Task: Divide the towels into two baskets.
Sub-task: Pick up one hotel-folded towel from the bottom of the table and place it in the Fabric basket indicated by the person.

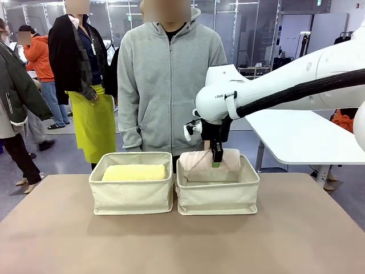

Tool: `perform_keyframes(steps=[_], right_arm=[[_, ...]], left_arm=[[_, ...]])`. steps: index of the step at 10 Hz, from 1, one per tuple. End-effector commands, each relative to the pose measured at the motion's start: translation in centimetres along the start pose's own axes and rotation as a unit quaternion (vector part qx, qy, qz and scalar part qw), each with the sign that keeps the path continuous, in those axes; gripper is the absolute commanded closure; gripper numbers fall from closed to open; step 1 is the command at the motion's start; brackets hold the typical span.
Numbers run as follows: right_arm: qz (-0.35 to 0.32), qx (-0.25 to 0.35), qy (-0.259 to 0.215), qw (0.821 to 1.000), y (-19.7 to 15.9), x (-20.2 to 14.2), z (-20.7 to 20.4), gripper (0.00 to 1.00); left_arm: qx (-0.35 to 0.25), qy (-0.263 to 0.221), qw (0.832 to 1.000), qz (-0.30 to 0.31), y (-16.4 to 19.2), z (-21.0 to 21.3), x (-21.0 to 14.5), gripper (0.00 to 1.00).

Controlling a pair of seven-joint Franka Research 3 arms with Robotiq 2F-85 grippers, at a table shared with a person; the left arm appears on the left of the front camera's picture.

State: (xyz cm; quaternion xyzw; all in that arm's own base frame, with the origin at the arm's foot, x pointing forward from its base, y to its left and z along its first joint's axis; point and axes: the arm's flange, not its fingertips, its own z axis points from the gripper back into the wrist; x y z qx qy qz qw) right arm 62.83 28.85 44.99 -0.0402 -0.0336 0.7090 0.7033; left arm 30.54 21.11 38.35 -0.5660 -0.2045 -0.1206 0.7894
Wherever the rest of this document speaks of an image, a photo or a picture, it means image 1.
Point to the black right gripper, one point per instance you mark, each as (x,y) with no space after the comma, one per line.
(216,131)

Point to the pink towel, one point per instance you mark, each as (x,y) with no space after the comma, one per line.
(196,161)

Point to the yellow towel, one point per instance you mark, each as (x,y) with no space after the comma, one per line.
(134,172)

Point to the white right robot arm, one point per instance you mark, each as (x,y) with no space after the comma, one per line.
(285,82)

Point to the grey-sleeved right forearm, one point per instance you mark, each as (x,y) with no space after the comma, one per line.
(129,134)

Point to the beige fabric basket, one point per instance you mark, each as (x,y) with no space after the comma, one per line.
(216,197)
(131,194)

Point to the white table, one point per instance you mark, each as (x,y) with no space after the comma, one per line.
(299,142)

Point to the person in grey hoodie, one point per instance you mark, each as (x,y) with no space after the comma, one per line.
(159,85)

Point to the wooden shoe rack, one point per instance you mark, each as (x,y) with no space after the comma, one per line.
(251,70)

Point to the black luggage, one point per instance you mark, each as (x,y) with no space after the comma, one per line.
(280,62)

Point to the black tripod stand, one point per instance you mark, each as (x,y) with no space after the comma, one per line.
(303,45)

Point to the black clothes rack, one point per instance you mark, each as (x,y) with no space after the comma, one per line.
(342,38)

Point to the person with yellow apron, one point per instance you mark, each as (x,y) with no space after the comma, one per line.
(68,57)

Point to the person in grey trousers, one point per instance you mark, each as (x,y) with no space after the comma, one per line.
(40,131)

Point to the person in orange hoodie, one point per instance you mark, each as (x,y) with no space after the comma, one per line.
(40,60)

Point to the person in dark green jacket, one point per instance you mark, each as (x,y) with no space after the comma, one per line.
(17,94)

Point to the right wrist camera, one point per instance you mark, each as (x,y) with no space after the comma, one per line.
(195,128)

